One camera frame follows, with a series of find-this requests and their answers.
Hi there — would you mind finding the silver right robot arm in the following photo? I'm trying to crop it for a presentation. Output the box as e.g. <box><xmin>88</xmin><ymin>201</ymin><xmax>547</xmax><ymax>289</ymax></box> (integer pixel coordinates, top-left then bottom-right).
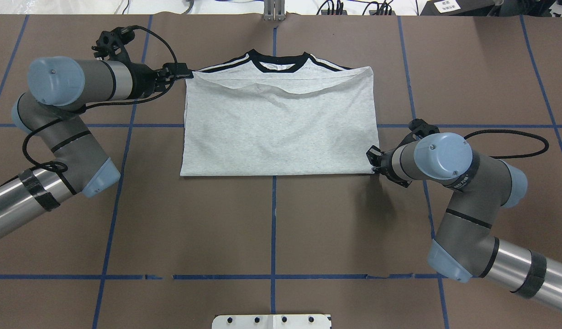
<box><xmin>366</xmin><ymin>119</ymin><xmax>562</xmax><ymax>312</ymax></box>

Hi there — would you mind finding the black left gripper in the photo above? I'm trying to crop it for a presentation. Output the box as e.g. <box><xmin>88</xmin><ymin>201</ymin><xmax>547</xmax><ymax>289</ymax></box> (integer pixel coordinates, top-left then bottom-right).
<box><xmin>93</xmin><ymin>27</ymin><xmax>194</xmax><ymax>99</ymax></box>

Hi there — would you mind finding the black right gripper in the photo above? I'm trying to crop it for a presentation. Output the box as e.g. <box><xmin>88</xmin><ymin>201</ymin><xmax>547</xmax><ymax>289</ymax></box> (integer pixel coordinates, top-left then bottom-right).
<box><xmin>366</xmin><ymin>119</ymin><xmax>439</xmax><ymax>188</ymax></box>

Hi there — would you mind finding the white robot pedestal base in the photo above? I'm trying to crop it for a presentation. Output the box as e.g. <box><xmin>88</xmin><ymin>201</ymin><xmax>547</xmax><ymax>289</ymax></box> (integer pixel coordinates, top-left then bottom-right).
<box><xmin>211</xmin><ymin>314</ymin><xmax>332</xmax><ymax>329</ymax></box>

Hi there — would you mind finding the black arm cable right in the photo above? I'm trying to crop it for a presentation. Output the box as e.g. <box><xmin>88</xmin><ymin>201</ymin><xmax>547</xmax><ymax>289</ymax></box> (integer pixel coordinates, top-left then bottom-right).
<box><xmin>463</xmin><ymin>129</ymin><xmax>550</xmax><ymax>159</ymax></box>

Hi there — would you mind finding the grey cartoon print t-shirt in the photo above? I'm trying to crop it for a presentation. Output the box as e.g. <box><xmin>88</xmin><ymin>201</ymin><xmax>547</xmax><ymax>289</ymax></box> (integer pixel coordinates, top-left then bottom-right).
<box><xmin>180</xmin><ymin>49</ymin><xmax>379</xmax><ymax>177</ymax></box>

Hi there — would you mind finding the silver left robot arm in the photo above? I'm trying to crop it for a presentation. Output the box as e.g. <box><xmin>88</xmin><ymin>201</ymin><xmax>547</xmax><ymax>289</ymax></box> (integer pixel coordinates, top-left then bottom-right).
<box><xmin>0</xmin><ymin>25</ymin><xmax>193</xmax><ymax>239</ymax></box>

